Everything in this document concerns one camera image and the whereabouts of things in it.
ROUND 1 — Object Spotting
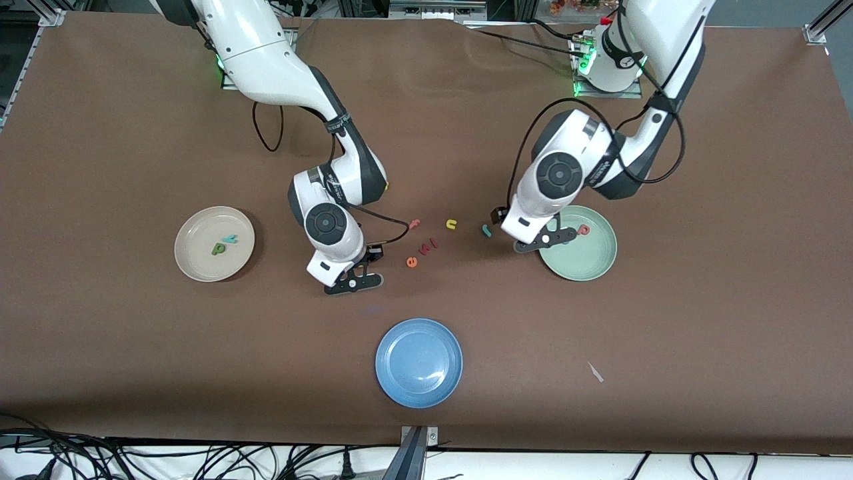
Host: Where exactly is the blue plate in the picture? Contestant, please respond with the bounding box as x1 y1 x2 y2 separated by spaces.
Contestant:
375 318 464 409

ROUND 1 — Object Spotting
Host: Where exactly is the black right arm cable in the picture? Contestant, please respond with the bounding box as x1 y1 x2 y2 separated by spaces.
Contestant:
251 100 410 251

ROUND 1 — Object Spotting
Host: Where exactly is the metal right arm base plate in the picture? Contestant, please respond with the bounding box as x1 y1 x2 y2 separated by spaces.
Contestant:
221 63 255 91

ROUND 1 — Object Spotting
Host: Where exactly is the light green plate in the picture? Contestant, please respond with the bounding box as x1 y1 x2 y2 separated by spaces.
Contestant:
538 205 618 282

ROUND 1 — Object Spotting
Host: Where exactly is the beige brown plate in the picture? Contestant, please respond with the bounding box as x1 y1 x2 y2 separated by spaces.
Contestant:
174 206 256 283

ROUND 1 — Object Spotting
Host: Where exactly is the aluminium camera mount profile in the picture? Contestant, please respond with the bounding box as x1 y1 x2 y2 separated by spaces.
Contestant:
399 425 439 480

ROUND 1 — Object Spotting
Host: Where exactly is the brown table cloth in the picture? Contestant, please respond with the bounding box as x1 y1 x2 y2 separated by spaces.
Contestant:
0 12 853 455

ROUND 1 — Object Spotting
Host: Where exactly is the thin black base cable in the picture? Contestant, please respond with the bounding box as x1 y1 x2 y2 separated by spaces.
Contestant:
466 27 577 57
526 19 586 42

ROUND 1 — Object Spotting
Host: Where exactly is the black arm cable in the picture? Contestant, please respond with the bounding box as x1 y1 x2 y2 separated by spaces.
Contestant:
506 0 687 214
251 100 410 251

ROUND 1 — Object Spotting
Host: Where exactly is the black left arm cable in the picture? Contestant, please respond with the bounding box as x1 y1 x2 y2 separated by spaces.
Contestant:
506 0 687 214

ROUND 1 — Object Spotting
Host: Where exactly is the grey metal rack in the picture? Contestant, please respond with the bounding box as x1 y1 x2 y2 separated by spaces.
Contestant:
387 0 488 22

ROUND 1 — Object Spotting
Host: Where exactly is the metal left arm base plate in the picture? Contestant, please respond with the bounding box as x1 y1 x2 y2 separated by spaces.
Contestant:
572 33 644 99

